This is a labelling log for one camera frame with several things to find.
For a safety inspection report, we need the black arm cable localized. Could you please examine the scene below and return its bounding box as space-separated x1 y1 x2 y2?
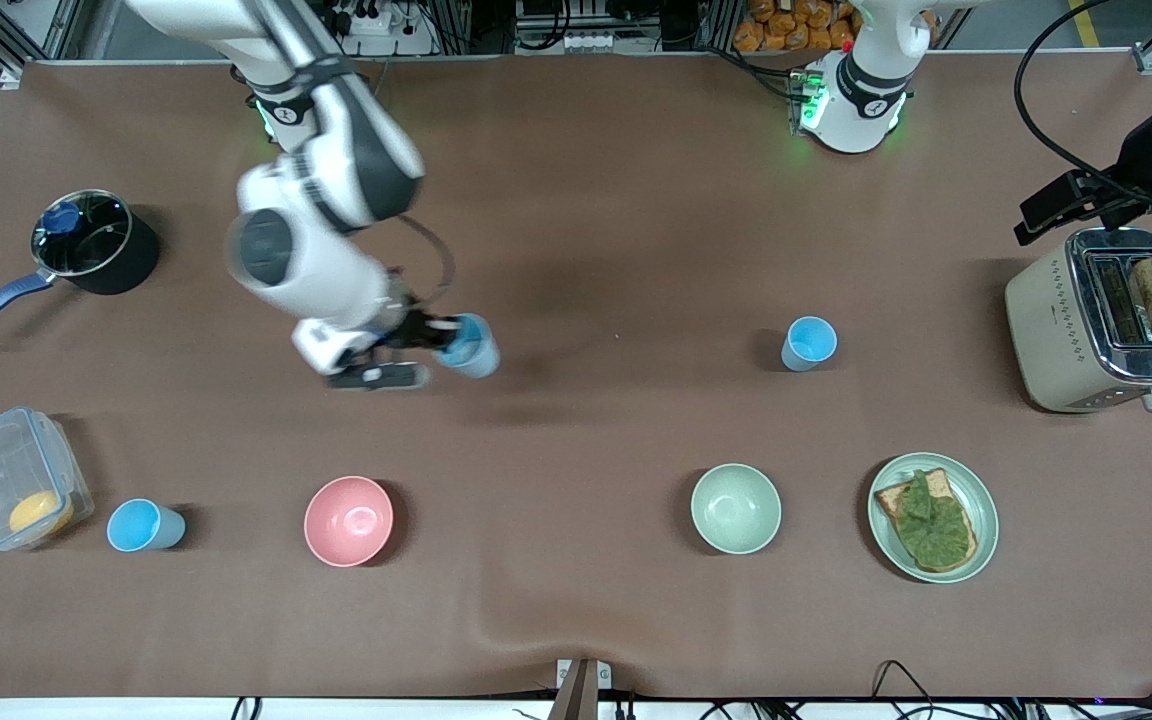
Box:
391 213 457 311
1014 0 1152 211

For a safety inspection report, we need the pale green plate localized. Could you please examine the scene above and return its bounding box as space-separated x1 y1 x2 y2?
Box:
867 452 1000 585

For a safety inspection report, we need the glass pot lid blue knob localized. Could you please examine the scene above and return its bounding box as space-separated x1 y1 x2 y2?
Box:
31 190 132 279

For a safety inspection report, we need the beige chrome toaster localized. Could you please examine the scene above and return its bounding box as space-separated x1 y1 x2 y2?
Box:
1004 226 1152 414

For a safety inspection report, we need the bag of orange bread rolls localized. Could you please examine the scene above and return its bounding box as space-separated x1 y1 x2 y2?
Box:
733 0 862 53

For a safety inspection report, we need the pale green bowl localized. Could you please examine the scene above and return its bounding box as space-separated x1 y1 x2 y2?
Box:
690 462 783 556

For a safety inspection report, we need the brown table cover mat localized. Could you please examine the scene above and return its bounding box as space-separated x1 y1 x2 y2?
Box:
0 55 1152 699

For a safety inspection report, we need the light blue plastic cup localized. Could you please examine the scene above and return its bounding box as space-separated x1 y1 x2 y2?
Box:
781 316 838 373
106 498 187 553
434 312 502 380

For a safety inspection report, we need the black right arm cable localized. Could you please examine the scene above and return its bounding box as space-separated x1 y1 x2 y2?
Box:
391 213 457 311

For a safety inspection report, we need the white power strip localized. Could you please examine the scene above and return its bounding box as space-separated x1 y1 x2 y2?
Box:
331 0 437 56

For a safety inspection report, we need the metal clamp bracket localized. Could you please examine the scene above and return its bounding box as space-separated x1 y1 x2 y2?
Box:
556 658 612 720

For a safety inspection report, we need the green lettuce leaf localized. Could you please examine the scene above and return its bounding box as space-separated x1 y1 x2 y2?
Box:
896 470 973 568

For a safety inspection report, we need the thin black cable loop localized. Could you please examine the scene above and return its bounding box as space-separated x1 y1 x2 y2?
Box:
871 660 937 716

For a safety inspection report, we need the black pot blue handle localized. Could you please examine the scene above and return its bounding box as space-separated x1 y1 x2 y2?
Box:
0 188 162 344

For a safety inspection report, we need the yellow round food piece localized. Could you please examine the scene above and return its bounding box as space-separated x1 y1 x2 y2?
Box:
8 490 75 538

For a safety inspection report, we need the toast slice under lettuce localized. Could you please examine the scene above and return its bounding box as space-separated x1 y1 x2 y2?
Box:
874 468 979 574

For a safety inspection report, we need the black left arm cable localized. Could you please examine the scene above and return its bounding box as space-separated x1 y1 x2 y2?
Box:
1014 0 1152 211

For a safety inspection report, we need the pink bowl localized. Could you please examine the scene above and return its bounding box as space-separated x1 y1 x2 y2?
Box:
303 475 395 568

